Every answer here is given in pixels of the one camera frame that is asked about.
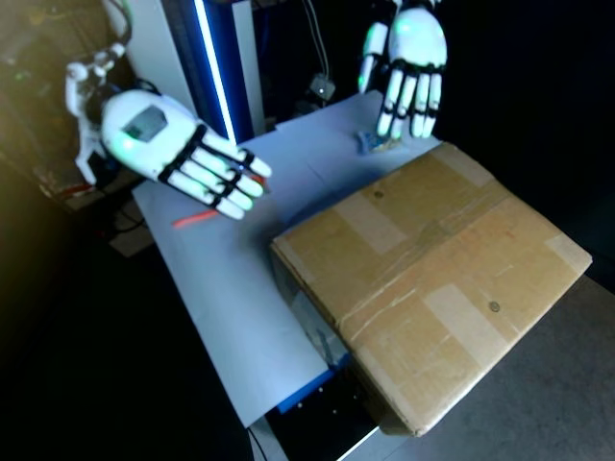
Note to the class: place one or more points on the red pen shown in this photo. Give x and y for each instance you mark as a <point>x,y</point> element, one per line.
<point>192,220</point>

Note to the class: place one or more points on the white table cover sheet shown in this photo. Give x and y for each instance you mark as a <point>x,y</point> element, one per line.
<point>230,288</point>

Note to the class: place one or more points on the small blue-yellow object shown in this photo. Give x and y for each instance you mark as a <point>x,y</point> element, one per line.
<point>372,141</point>

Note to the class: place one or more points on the brown taped cardboard box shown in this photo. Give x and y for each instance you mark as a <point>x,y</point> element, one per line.
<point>432,269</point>

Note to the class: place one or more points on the small grey adapter box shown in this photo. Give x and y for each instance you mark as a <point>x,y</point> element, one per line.
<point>322,86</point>

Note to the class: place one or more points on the blue board under sheet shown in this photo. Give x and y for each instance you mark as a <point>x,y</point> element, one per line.
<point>307,389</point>

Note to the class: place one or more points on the white and blue robot column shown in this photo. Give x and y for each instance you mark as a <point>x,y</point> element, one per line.
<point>158,48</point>

